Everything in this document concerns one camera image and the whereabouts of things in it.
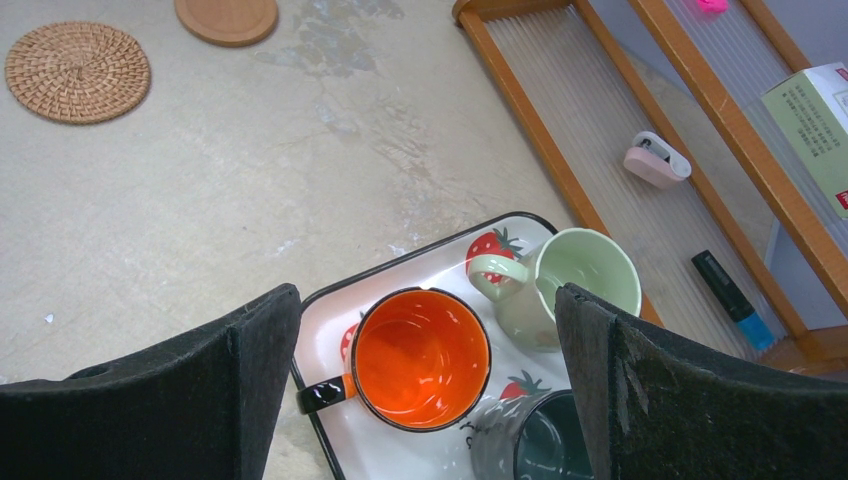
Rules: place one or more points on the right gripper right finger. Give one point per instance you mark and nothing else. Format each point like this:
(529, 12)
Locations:
(655, 405)

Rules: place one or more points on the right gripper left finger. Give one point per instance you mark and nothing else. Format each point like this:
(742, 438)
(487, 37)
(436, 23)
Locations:
(200, 405)

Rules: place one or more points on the woven rattan coaster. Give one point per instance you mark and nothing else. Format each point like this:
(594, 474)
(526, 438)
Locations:
(78, 72)

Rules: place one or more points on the dark grey mug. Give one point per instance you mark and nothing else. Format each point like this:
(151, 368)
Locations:
(535, 436)

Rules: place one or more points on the black blue marker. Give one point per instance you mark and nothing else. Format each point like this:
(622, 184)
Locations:
(736, 305)

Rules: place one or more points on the light green mug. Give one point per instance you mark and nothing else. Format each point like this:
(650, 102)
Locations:
(522, 289)

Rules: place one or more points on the orange mug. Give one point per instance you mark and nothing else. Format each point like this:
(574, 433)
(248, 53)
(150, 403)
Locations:
(419, 361)

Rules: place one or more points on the wooden tiered shelf rack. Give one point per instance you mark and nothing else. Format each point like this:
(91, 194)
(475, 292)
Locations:
(580, 102)

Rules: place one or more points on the green white box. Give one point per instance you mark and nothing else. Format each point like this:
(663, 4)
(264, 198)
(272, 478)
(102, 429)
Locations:
(810, 108)

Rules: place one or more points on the pink highlighter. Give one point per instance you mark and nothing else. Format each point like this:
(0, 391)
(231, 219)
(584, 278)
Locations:
(713, 6)

